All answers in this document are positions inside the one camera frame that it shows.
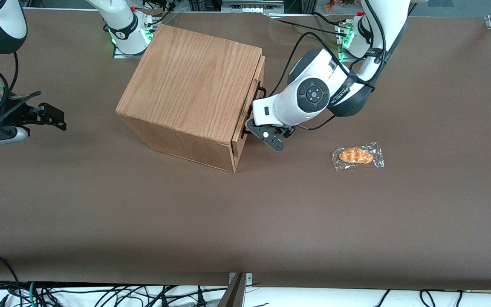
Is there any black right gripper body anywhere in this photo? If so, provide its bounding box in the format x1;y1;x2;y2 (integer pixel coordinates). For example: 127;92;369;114
0;91;42;138

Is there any wooden drawer with black handle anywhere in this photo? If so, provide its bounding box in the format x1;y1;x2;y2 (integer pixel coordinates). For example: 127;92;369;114
231;55;268;150

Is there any wooden lower drawer front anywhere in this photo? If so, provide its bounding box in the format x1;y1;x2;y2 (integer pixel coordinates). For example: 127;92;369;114
231;141;247;173

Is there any oak wooden drawer cabinet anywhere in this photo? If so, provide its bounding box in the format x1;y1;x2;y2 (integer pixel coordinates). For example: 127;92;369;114
116;24;263;173

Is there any croissant in clear wrapper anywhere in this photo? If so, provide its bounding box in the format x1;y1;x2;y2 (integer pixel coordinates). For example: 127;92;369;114
332;142;385;172

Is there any dark angled pole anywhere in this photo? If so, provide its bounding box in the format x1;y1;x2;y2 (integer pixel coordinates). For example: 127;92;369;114
217;273;246;307

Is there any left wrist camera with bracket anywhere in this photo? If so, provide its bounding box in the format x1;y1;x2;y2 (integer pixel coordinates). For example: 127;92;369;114
245;119;296;152

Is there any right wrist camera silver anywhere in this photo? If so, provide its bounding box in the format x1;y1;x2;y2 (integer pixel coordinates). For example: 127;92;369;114
0;126;30;149

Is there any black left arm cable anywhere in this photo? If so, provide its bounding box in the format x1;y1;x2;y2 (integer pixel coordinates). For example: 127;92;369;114
269;0;389;131

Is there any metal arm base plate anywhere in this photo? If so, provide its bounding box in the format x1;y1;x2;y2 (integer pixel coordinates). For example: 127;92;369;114
113;42;149;59

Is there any black cable on table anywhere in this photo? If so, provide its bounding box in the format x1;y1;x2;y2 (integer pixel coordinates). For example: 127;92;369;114
270;16;345;34

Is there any aluminium frame rail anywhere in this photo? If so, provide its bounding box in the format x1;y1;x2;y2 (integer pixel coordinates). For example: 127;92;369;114
222;0;285;14

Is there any metal table edge bracket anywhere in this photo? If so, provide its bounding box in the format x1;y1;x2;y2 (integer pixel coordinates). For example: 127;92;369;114
228;272;254;287

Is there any thin black floor cable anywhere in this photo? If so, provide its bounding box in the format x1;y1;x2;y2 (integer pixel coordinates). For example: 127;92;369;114
419;290;439;307
375;289;392;307

